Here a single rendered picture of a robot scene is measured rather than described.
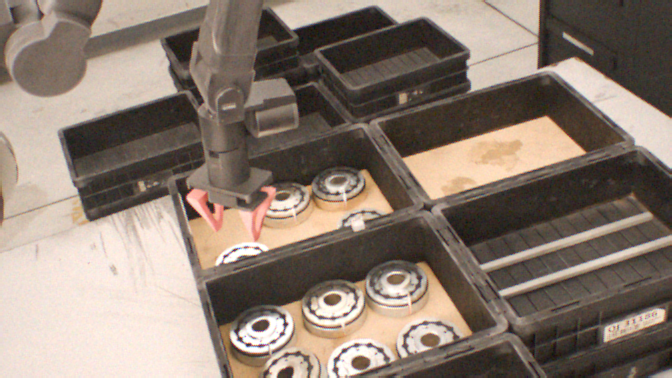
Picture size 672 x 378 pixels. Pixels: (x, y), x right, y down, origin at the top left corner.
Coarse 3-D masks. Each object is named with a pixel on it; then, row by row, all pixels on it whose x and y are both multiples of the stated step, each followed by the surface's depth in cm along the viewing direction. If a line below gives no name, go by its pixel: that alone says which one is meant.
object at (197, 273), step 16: (352, 128) 160; (368, 128) 160; (288, 144) 159; (304, 144) 159; (384, 160) 151; (176, 176) 155; (400, 176) 147; (176, 192) 150; (416, 192) 142; (176, 208) 147; (416, 208) 139; (368, 224) 137; (304, 240) 136; (320, 240) 135; (192, 256) 136; (256, 256) 134; (192, 272) 133; (208, 272) 132
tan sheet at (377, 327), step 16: (432, 288) 137; (288, 304) 138; (432, 304) 134; (448, 304) 134; (368, 320) 133; (384, 320) 133; (400, 320) 133; (448, 320) 131; (464, 320) 131; (224, 336) 134; (304, 336) 132; (352, 336) 131; (368, 336) 131; (384, 336) 130; (464, 336) 128; (320, 352) 129; (240, 368) 129; (256, 368) 128
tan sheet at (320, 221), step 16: (368, 176) 164; (368, 192) 160; (320, 208) 158; (352, 208) 157; (384, 208) 156; (192, 224) 159; (208, 224) 158; (224, 224) 158; (240, 224) 157; (304, 224) 155; (320, 224) 154; (336, 224) 154; (208, 240) 154; (224, 240) 154; (240, 240) 153; (272, 240) 152; (288, 240) 152; (208, 256) 151
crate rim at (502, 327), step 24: (408, 216) 137; (432, 216) 136; (336, 240) 135; (240, 264) 133; (264, 264) 132; (456, 264) 127; (480, 288) 122; (216, 336) 121; (480, 336) 115; (408, 360) 113
